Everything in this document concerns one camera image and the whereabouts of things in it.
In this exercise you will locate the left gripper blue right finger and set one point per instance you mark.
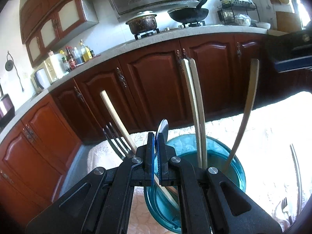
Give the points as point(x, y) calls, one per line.
point(171, 177)

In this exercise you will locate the blue finger of the right gripper seen aside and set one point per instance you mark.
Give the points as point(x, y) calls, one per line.
point(293, 64)

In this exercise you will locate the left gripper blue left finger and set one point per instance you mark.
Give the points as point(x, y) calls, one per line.
point(149, 160)

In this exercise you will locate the wooden chopstick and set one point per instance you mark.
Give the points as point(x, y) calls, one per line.
point(201, 114)
point(250, 98)
point(131, 143)
point(192, 97)

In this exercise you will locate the silver metal spoon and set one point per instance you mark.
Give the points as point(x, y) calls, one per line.
point(160, 150)

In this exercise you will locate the lower wooden kitchen cabinets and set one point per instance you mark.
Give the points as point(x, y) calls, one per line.
point(145, 83)

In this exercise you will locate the wooden cutting board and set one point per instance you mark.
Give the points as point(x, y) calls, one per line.
point(288, 22)

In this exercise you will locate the silver fork in cup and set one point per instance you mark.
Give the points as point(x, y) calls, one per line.
point(117, 144)

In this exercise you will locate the teal rimmed utensil cup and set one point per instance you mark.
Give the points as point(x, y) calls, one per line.
point(192, 183)

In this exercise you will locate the patterned ceramic bowl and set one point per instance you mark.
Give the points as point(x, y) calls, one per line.
point(242, 20)

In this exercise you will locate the black dish rack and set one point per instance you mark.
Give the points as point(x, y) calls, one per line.
point(227, 12)

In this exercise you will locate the gas stove top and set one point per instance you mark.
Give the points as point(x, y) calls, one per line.
point(180, 27)

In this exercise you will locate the black wok with lid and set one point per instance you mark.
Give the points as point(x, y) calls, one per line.
point(187, 15)

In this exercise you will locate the yellow oil bottle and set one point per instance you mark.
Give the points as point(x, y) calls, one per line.
point(85, 51)

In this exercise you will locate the red label sauce bottle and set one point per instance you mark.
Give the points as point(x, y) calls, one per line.
point(70, 58)

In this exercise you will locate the steel lidded cooking pot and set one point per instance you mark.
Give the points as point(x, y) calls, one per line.
point(142, 22)

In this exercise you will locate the beige microwave oven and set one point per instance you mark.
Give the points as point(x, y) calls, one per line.
point(46, 73)

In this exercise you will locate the dark rice cooker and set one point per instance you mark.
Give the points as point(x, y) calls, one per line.
point(7, 110)

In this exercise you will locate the gold fork black handle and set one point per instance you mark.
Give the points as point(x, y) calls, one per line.
point(285, 211)

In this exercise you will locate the upper wooden wall cabinet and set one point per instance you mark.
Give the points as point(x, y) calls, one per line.
point(47, 25)

